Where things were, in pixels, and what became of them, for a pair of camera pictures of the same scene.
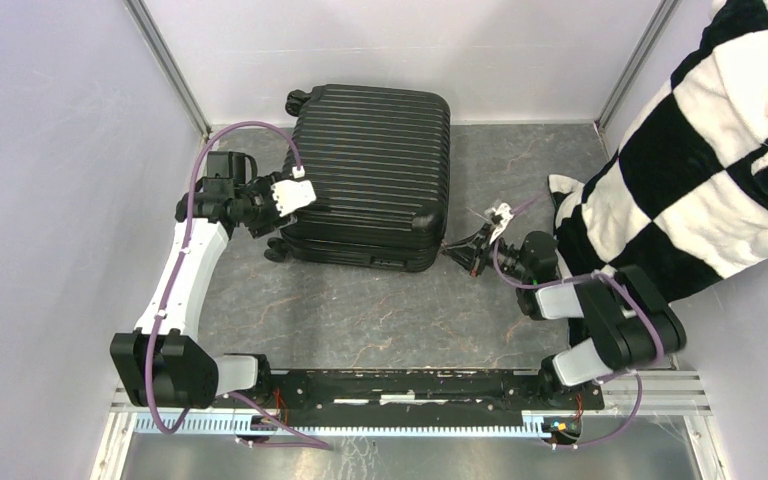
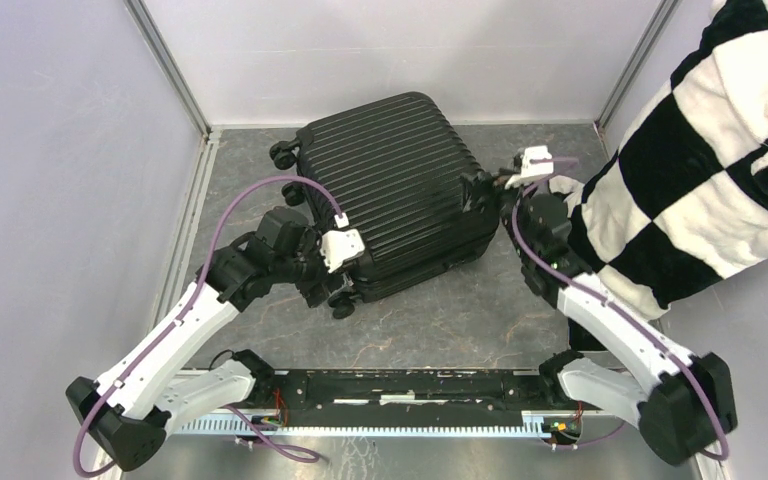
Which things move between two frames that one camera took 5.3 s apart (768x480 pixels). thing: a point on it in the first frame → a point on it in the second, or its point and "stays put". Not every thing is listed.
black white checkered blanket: x=713 y=180 stays put
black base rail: x=357 y=396 stays put
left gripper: x=273 y=221 → x=315 y=291
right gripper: x=466 y=252 → x=499 y=183
